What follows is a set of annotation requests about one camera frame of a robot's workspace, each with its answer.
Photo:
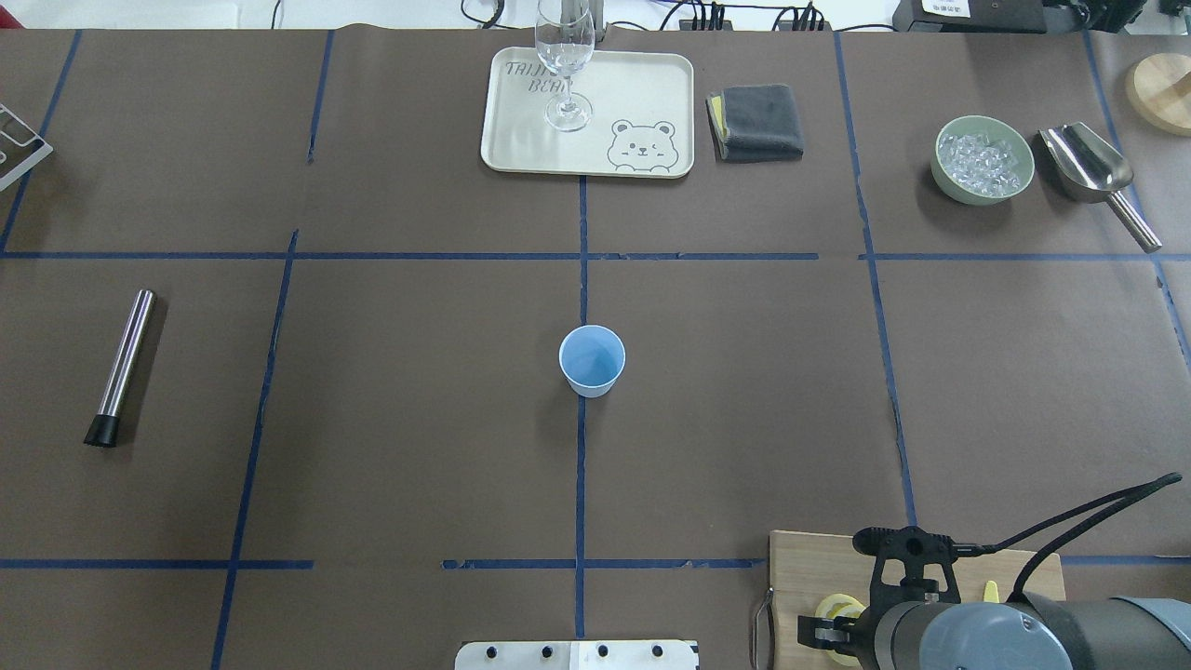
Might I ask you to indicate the clear wine glass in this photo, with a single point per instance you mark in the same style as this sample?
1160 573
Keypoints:
565 39

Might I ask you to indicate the green bowl of ice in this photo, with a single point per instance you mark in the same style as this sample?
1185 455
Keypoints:
981 161

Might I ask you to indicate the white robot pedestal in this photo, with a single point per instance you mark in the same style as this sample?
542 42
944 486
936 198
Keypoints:
580 654

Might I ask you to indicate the grey folded cloth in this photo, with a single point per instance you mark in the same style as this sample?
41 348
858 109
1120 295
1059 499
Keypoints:
758 123

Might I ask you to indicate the light blue cup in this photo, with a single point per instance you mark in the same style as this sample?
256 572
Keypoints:
591 358

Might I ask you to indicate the steel muddler black tip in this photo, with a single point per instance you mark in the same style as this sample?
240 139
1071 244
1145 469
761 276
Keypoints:
104 428

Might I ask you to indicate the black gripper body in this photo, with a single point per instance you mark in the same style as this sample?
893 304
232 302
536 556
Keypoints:
822 636

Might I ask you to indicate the black power strip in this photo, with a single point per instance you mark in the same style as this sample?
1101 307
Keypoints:
734 15

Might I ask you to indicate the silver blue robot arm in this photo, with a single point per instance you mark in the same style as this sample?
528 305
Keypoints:
1115 633

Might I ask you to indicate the yellow lemon slice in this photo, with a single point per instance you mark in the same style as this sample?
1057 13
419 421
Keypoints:
836 605

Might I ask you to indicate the beige bear tray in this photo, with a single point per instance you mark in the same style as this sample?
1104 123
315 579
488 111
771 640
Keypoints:
642 125

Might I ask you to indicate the wooden cup tree stand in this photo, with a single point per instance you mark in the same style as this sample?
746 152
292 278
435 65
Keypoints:
1158 87

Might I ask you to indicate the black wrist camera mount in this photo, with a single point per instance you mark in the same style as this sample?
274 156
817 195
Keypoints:
928 565

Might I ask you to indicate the steel ice scoop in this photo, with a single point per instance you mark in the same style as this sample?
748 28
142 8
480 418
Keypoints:
1092 170

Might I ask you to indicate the wooden cutting board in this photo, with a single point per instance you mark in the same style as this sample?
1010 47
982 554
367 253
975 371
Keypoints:
805 568

